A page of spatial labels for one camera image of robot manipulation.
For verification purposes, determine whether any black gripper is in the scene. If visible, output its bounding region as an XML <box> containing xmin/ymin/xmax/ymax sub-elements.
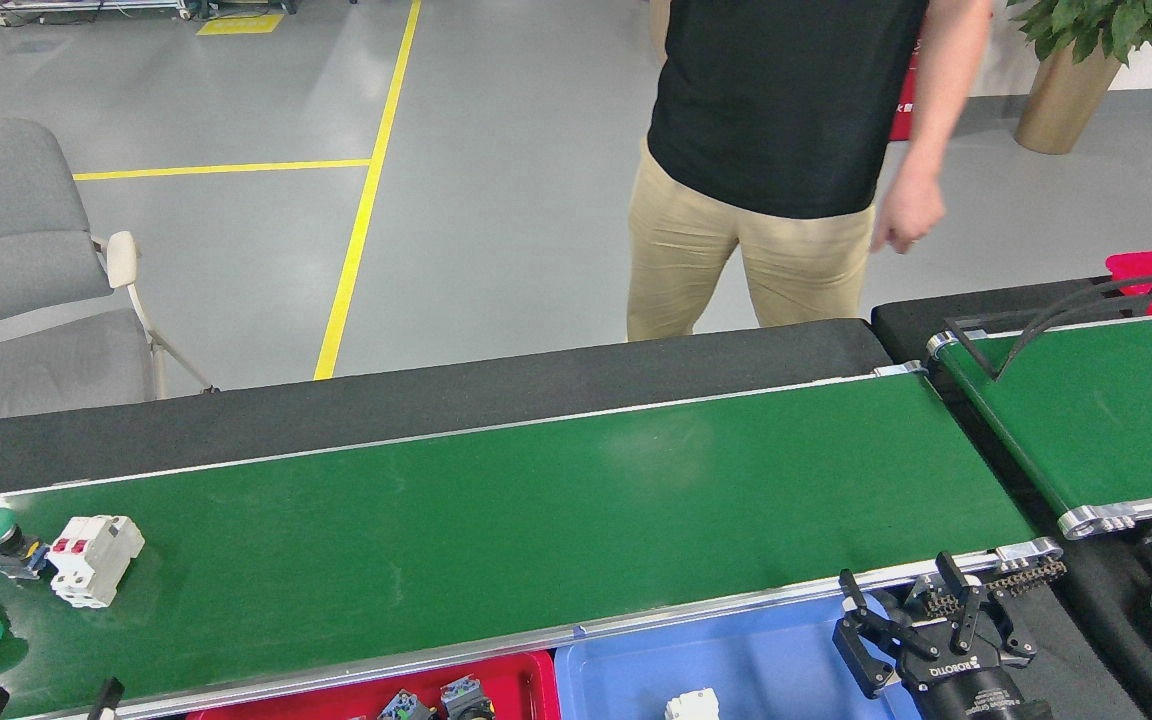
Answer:
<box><xmin>833</xmin><ymin>551</ymin><xmax>1052</xmax><ymax>720</ymax></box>

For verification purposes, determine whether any red mushroom push button switch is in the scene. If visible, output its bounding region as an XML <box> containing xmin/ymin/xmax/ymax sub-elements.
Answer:
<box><xmin>377</xmin><ymin>689</ymin><xmax>438</xmax><ymax>720</ymax></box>

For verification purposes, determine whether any red plastic tray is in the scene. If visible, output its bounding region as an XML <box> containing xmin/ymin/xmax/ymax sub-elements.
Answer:
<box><xmin>186</xmin><ymin>650</ymin><xmax>562</xmax><ymax>720</ymax></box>

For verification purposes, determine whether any blue plastic tray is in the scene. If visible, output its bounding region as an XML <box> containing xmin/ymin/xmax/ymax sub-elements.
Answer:
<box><xmin>554</xmin><ymin>590</ymin><xmax>927</xmax><ymax>720</ymax></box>

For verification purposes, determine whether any short green conveyor belt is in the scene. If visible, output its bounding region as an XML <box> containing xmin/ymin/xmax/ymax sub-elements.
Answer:
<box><xmin>926</xmin><ymin>308</ymin><xmax>1152</xmax><ymax>541</ymax></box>

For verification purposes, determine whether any long green conveyor belt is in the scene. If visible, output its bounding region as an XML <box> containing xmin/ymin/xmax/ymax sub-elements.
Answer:
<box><xmin>0</xmin><ymin>360</ymin><xmax>1067</xmax><ymax>720</ymax></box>

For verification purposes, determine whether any person's left hand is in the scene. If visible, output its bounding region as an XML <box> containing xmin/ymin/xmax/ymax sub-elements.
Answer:
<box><xmin>870</xmin><ymin>166</ymin><xmax>948</xmax><ymax>256</ymax></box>

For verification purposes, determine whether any black foam table cover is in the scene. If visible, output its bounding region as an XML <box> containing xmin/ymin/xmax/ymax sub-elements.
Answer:
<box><xmin>0</xmin><ymin>318</ymin><xmax>895</xmax><ymax>498</ymax></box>
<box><xmin>871</xmin><ymin>278</ymin><xmax>1152</xmax><ymax>720</ymax></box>

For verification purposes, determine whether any grey office chair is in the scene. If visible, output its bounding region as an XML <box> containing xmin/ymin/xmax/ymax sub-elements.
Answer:
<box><xmin>0</xmin><ymin>112</ymin><xmax>217</xmax><ymax>426</ymax></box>

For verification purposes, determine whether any red container with white print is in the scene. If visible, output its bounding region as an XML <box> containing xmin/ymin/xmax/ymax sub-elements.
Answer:
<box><xmin>889</xmin><ymin>45</ymin><xmax>922</xmax><ymax>143</ymax></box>

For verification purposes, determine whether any person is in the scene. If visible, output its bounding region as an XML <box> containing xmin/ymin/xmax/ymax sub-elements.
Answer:
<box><xmin>626</xmin><ymin>0</ymin><xmax>995</xmax><ymax>344</ymax></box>

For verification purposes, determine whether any potted plant in tan pot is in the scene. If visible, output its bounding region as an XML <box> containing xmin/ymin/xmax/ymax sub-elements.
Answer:
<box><xmin>1006</xmin><ymin>0</ymin><xmax>1152</xmax><ymax>156</ymax></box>

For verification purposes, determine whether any metal rack with casters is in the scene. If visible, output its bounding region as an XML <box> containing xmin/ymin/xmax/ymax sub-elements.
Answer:
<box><xmin>0</xmin><ymin>0</ymin><xmax>192</xmax><ymax>21</ymax></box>

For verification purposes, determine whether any conveyor drive chain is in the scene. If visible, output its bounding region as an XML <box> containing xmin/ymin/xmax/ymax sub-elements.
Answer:
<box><xmin>911</xmin><ymin>558</ymin><xmax>1069</xmax><ymax>616</ymax></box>

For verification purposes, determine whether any black guide bracket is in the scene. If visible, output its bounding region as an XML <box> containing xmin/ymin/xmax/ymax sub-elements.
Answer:
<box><xmin>944</xmin><ymin>275</ymin><xmax>1152</xmax><ymax>383</ymax></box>

